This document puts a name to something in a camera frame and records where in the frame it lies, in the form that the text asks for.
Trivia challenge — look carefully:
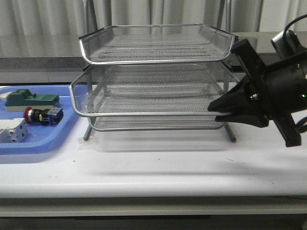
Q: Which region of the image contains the blue plastic tray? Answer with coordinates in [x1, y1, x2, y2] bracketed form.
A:
[0, 85, 79, 155]

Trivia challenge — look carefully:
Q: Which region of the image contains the red emergency stop push button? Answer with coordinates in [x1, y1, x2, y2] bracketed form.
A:
[24, 106, 64, 126]

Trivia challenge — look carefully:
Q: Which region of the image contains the silver metal rack frame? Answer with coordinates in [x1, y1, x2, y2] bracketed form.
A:
[82, 0, 237, 143]

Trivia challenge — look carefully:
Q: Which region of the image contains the white circuit breaker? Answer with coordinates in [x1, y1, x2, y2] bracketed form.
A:
[0, 118, 28, 143]

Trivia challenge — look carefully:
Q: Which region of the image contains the clear adhesive tape patch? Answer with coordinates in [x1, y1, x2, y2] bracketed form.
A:
[78, 136, 103, 151]

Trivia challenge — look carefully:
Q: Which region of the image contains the black camera cable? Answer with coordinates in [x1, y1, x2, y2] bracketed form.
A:
[283, 13, 307, 36]

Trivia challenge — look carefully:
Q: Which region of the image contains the silver mesh tray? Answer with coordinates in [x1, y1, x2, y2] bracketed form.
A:
[90, 115, 225, 131]
[79, 23, 236, 65]
[70, 62, 238, 117]

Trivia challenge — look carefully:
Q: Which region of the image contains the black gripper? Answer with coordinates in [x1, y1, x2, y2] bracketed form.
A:
[208, 39, 307, 147]

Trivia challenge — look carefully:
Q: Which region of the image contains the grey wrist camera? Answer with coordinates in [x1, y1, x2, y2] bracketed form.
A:
[271, 30, 307, 59]

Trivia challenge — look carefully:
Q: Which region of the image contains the green and beige switch block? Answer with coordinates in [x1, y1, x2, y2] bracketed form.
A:
[5, 89, 60, 112]

